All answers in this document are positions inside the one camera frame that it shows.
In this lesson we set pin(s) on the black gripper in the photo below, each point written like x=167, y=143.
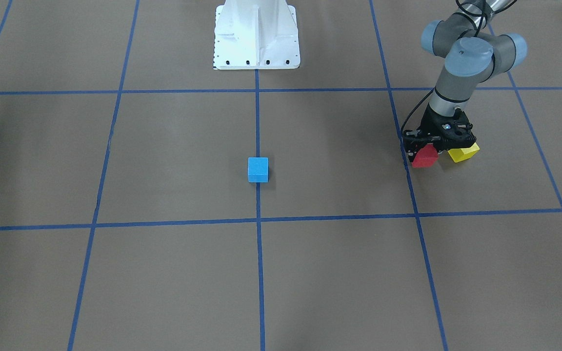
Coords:
x=430, y=123

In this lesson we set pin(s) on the red cube block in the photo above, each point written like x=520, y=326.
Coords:
x=425, y=157

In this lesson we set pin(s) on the blue cube block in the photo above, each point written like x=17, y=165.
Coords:
x=257, y=170

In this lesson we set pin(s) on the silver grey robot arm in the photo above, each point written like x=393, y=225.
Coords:
x=470, y=58

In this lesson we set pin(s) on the yellow cube block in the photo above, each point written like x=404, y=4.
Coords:
x=462, y=154

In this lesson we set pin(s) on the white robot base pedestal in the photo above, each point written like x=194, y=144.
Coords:
x=256, y=35

